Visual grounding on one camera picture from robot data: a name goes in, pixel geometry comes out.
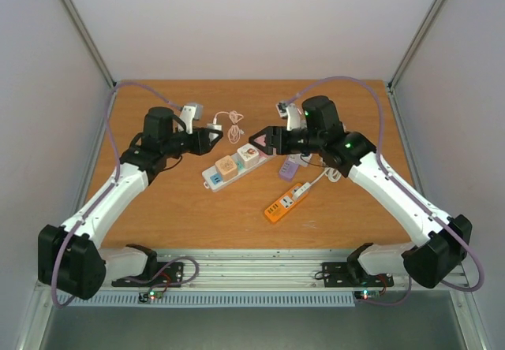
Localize purple power strip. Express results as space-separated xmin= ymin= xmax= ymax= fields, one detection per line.
xmin=279 ymin=155 xmax=300 ymax=181

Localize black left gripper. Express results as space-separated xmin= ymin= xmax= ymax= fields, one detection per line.
xmin=163 ymin=125 xmax=223 ymax=158

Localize white cube socket adapter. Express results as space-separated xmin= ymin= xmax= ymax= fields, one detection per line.
xmin=237 ymin=143 xmax=260 ymax=169

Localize right small circuit board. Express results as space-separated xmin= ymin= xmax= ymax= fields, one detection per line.
xmin=354 ymin=289 xmax=385 ymax=300

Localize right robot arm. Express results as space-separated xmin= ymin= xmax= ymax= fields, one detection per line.
xmin=249 ymin=95 xmax=473 ymax=289

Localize aluminium frame post left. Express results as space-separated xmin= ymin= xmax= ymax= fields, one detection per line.
xmin=59 ymin=0 xmax=116 ymax=88

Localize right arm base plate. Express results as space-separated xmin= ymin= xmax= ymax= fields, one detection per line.
xmin=313 ymin=262 xmax=394 ymax=288

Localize aluminium frame post right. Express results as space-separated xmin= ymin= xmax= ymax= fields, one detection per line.
xmin=387 ymin=0 xmax=465 ymax=93

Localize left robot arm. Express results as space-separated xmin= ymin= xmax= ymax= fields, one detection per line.
xmin=38 ymin=103 xmax=223 ymax=300

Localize aluminium frame post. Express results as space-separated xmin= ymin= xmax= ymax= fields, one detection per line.
xmin=59 ymin=0 xmax=116 ymax=88
xmin=387 ymin=0 xmax=465 ymax=93

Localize pink cube socket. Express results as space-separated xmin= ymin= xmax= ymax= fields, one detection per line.
xmin=255 ymin=135 xmax=265 ymax=147

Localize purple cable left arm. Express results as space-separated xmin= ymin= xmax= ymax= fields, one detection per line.
xmin=50 ymin=81 xmax=185 ymax=310

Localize beige cube socket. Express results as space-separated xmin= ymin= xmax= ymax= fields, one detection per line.
xmin=215 ymin=155 xmax=238 ymax=182

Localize small circuit board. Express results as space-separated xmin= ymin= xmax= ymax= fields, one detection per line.
xmin=354 ymin=289 xmax=385 ymax=300
xmin=137 ymin=291 xmax=164 ymax=303

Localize white charger with pink cable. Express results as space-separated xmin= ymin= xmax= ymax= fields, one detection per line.
xmin=207 ymin=110 xmax=245 ymax=144

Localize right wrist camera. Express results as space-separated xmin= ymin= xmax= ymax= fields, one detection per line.
xmin=275 ymin=102 xmax=302 ymax=131

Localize white coiled power cable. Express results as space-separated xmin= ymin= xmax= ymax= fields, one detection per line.
xmin=309 ymin=166 xmax=344 ymax=188

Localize left small circuit board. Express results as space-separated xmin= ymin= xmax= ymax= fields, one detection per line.
xmin=137 ymin=291 xmax=164 ymax=303

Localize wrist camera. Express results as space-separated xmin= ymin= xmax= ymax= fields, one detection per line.
xmin=178 ymin=102 xmax=203 ymax=134
xmin=275 ymin=102 xmax=302 ymax=131

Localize orange power strip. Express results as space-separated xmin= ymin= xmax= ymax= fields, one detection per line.
xmin=264 ymin=183 xmax=307 ymax=223

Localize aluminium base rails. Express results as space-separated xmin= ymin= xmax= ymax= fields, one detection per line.
xmin=35 ymin=247 xmax=470 ymax=292

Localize white power strip pastel sockets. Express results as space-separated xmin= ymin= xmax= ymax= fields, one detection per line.
xmin=201 ymin=153 xmax=274 ymax=192

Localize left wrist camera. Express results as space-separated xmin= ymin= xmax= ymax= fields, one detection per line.
xmin=178 ymin=102 xmax=203 ymax=134

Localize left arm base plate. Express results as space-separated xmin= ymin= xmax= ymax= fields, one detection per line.
xmin=111 ymin=262 xmax=185 ymax=288

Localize grey slotted cable duct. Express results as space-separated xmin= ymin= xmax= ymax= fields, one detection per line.
xmin=70 ymin=291 xmax=355 ymax=309

